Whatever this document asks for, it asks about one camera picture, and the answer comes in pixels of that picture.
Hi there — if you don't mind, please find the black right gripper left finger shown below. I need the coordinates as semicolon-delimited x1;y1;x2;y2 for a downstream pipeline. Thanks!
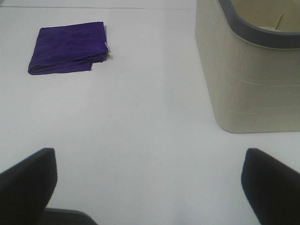
0;148;58;225

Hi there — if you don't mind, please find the purple towel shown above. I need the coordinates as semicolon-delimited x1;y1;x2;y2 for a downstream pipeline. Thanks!
28;22;109;75

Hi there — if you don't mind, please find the beige bin with grey rim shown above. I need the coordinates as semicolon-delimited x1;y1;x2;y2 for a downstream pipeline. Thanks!
195;0;300;133

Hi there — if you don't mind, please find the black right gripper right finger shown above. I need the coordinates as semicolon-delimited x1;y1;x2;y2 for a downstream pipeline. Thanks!
241;148;300;225

